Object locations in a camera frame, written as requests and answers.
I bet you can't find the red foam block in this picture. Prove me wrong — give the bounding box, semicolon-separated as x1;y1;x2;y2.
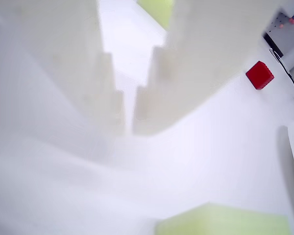
245;60;275;91

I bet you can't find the yellow-green foam block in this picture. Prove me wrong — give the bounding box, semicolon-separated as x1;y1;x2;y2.
137;0;174;30
154;202;292;235

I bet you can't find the white wire loop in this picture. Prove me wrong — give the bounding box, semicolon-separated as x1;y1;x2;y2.
269;47;284;62

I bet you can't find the long black cable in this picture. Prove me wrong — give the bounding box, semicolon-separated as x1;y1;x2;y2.
270;49;294;101

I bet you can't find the grey perforated board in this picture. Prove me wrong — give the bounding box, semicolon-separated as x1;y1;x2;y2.
263;8;294;71

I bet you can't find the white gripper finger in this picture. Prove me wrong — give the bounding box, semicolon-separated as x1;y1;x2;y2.
131;0;284;136
0;0;127;147

